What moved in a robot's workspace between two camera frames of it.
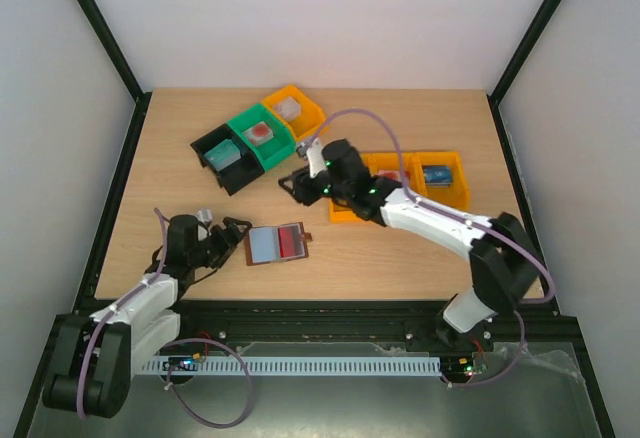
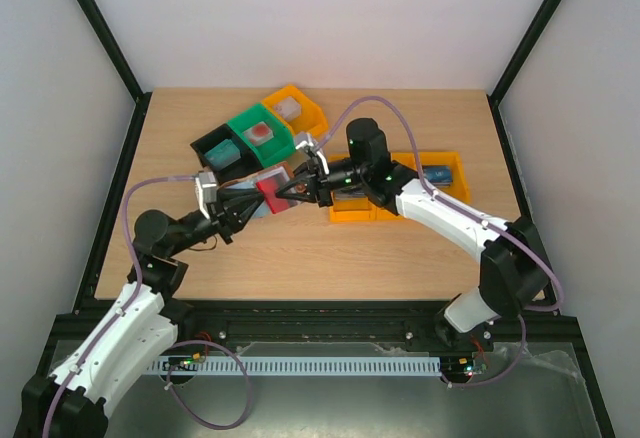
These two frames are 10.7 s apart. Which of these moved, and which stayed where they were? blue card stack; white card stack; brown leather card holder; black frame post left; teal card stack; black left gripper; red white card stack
Moved: brown leather card holder; black left gripper
Stayed: black frame post left; white card stack; teal card stack; blue card stack; red white card stack
